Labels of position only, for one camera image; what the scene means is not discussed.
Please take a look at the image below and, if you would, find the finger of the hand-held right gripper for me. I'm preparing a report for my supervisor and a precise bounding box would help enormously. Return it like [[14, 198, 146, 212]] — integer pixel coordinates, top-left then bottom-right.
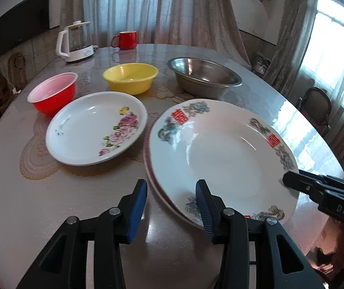
[[283, 171, 326, 195], [298, 170, 344, 188]]

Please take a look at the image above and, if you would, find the red plastic bowl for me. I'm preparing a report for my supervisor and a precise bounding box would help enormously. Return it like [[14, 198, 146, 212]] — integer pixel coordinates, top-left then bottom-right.
[[27, 72, 78, 117]]

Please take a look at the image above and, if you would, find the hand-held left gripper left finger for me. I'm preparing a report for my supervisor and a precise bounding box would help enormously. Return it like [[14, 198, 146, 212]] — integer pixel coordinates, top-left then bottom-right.
[[17, 179, 148, 289]]

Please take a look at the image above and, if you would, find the wide beige curtain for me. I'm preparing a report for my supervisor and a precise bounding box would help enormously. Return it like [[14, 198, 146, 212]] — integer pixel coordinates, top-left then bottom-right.
[[59, 0, 251, 67]]

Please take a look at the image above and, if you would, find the stainless steel bowl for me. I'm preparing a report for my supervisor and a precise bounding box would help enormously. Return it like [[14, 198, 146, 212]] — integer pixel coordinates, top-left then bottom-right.
[[168, 58, 242, 100]]

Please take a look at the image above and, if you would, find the wooden chair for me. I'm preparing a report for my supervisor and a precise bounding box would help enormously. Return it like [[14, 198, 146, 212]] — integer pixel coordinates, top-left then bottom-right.
[[8, 51, 27, 94]]

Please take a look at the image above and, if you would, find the bright window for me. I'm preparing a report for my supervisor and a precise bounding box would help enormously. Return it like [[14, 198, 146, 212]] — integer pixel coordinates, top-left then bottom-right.
[[301, 0, 344, 121]]

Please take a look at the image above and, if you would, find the large decorated white plate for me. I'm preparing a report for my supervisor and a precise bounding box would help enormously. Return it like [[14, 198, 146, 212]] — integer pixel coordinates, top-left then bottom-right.
[[149, 99, 299, 231]]

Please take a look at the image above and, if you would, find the yellow plastic bowl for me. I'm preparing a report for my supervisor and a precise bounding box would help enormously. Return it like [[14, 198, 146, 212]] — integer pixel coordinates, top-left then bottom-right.
[[103, 63, 158, 95]]

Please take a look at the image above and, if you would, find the black wall television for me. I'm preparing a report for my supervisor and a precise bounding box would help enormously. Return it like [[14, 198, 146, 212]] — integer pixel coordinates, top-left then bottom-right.
[[0, 0, 50, 56]]

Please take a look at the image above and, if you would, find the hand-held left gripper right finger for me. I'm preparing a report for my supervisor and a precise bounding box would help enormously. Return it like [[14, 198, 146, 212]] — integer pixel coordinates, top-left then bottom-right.
[[195, 179, 326, 289]]

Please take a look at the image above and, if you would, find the pink-rimmed plate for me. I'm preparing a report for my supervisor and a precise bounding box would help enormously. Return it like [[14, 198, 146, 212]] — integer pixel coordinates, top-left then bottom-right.
[[143, 117, 203, 230]]

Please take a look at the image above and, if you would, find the white electric kettle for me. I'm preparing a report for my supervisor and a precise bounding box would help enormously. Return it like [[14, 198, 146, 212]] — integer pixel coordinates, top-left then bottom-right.
[[55, 21, 98, 63]]

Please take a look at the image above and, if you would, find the narrow beige curtain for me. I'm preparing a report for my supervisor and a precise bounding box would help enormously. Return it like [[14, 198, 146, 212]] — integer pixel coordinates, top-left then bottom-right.
[[262, 0, 320, 91]]

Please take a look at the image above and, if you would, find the red mug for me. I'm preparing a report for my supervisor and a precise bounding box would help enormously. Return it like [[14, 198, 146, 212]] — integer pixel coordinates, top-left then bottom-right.
[[111, 31, 138, 49]]

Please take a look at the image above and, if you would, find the pile of bags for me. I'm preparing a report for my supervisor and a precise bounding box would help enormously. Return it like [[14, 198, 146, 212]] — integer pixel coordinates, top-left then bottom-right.
[[252, 51, 269, 76]]

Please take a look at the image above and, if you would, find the rose-print white plate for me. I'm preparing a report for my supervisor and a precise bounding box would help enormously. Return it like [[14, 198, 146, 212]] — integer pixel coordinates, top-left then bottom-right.
[[45, 91, 148, 166]]

